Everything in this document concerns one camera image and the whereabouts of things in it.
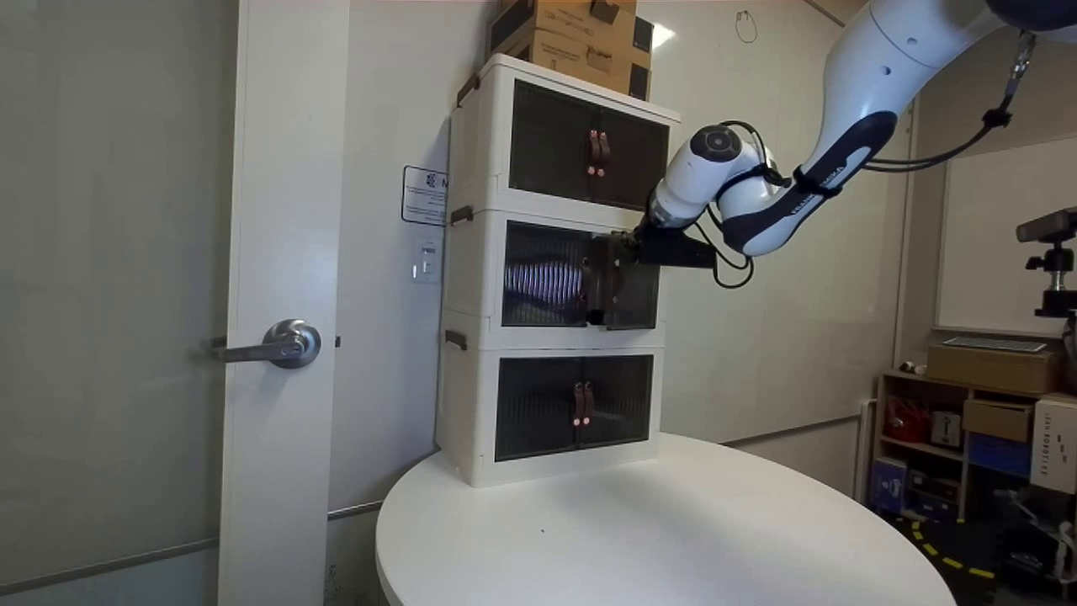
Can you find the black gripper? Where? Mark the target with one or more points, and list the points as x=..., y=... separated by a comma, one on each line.
x=678, y=249

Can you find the dark translucent cabinet door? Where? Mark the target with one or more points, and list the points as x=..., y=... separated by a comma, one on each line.
x=634, y=154
x=634, y=296
x=549, y=134
x=540, y=407
x=621, y=398

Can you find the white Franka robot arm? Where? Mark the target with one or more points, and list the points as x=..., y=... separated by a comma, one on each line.
x=877, y=79

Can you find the white three compartment cabinet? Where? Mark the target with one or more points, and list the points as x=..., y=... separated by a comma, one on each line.
x=476, y=280

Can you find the brown cabinet side latch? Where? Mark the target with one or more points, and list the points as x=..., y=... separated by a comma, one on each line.
x=465, y=87
x=454, y=337
x=462, y=213

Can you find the white blue folded garment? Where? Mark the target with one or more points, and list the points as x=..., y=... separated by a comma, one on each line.
x=542, y=283

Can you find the wooden storage shelf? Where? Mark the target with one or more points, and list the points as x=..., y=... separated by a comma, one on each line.
x=887, y=450

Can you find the red shelf item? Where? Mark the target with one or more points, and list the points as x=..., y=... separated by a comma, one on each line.
x=907, y=420

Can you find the white glass panel door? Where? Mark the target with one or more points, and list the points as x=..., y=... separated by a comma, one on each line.
x=287, y=169

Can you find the flat cardboard box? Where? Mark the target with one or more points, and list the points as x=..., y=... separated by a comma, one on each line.
x=993, y=368

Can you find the small cardboard box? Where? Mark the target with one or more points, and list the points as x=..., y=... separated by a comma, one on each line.
x=997, y=418

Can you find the blue storage box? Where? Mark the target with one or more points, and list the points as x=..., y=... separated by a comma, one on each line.
x=997, y=460

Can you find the white printed box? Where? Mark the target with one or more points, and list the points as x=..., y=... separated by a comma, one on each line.
x=1053, y=443

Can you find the small white wall switch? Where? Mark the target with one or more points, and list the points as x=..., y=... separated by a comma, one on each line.
x=425, y=262

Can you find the white blue wall sign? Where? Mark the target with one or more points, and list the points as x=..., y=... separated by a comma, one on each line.
x=425, y=193

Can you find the white wall board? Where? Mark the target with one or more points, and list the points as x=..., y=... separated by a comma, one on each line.
x=987, y=245

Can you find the black camera on tripod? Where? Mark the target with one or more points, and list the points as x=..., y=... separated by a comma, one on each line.
x=1053, y=262

